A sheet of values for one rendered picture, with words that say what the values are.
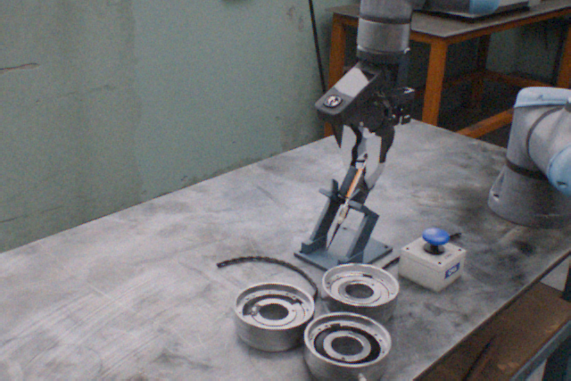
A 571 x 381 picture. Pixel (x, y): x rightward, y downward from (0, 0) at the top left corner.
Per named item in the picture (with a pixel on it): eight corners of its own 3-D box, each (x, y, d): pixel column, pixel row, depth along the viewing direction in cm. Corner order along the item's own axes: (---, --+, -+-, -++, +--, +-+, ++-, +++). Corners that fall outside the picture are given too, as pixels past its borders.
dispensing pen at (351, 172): (312, 244, 107) (358, 144, 108) (326, 249, 110) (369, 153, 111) (324, 249, 105) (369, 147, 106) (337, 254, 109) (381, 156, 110)
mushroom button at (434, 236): (435, 270, 103) (441, 241, 101) (413, 260, 105) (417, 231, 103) (451, 261, 105) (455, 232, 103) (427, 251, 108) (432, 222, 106)
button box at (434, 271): (437, 294, 102) (442, 264, 100) (397, 274, 106) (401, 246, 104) (466, 273, 107) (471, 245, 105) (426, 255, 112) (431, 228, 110)
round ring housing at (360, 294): (385, 339, 91) (389, 313, 90) (310, 319, 95) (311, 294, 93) (402, 297, 100) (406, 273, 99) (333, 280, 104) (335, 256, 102)
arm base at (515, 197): (511, 184, 139) (519, 137, 135) (585, 211, 129) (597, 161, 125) (473, 207, 129) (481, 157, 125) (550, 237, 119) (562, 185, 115)
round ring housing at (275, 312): (264, 366, 85) (265, 339, 84) (217, 323, 93) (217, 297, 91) (329, 336, 91) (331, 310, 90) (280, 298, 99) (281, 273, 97)
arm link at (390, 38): (392, 26, 95) (344, 16, 100) (388, 59, 97) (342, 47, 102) (421, 21, 101) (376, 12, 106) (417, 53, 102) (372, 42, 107)
